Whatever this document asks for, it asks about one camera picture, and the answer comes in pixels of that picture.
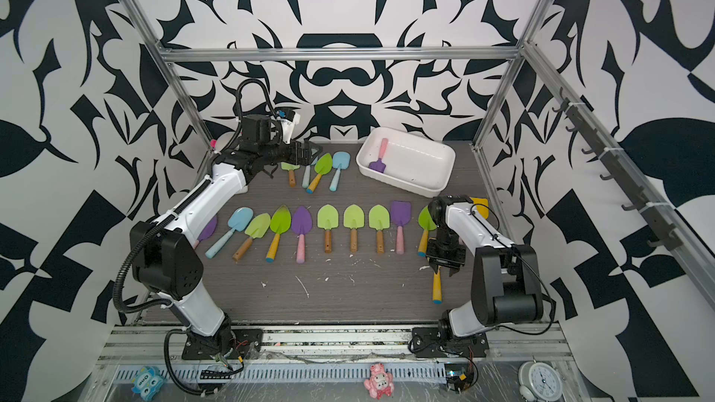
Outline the green shovel orange handle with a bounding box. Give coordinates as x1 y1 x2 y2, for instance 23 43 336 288
280 162 300 188

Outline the light blue round shovel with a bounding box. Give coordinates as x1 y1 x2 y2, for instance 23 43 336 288
302 166 312 189

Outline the green pointed shovel yellow handle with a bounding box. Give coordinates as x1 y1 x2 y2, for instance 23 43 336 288
418 206 437 257

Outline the light blue toy shovel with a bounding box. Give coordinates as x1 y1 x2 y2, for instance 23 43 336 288
330 151 351 192

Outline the yellow toy scoop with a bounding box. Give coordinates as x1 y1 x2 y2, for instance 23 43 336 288
432 268 443 304

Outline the yellow shovel wooden handle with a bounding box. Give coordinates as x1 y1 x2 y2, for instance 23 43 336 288
471 197 490 220

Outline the purple square shovel pink handle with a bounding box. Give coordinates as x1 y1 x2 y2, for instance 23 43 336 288
390 201 411 254

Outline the purple round shovel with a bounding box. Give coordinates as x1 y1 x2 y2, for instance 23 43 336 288
290 206 313 264

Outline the light blue shovel from box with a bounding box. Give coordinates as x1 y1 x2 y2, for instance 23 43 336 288
205 207 254 259

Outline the light green shovel wooden handle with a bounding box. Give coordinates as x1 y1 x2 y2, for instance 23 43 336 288
369 205 390 254

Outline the purple pointed shovel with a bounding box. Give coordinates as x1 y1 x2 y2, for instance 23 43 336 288
194 215 218 248

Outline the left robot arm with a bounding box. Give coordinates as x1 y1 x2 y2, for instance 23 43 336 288
113 111 321 337

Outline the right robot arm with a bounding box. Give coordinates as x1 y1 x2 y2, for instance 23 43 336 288
426 195 545 338

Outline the white storage box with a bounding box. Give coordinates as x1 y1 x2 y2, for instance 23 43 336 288
356 128 456 198

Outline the green circuit board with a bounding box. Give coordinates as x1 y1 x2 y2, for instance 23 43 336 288
445 363 478 394

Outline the pink bear toy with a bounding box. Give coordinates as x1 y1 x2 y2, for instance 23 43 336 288
363 363 395 400

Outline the white alarm clock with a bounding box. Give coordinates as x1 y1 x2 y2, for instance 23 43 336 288
518 361 563 402

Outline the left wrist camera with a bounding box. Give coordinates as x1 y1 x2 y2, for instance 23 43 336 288
277 110 301 144

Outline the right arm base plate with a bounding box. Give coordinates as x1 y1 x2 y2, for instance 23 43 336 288
408 327 489 358

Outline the black corrugated cable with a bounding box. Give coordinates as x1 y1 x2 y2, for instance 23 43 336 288
111 222 174 315

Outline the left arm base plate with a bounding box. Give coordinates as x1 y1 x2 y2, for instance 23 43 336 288
182 328 264 360

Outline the black wall hook rail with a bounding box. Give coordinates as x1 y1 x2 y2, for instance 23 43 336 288
554 97 685 251

